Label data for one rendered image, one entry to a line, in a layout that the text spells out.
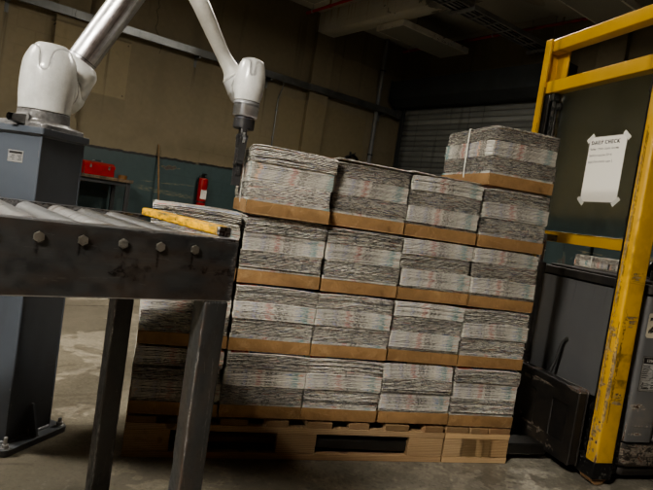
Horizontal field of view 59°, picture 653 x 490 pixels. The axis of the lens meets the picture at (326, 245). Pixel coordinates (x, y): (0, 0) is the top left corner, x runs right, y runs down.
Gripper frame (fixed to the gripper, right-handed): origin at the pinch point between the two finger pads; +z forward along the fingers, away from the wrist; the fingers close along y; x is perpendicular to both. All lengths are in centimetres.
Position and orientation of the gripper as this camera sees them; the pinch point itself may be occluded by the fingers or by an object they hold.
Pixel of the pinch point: (236, 175)
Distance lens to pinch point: 208.9
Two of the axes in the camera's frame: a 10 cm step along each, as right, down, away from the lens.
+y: -2.8, -1.0, 9.5
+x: -9.5, -1.3, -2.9
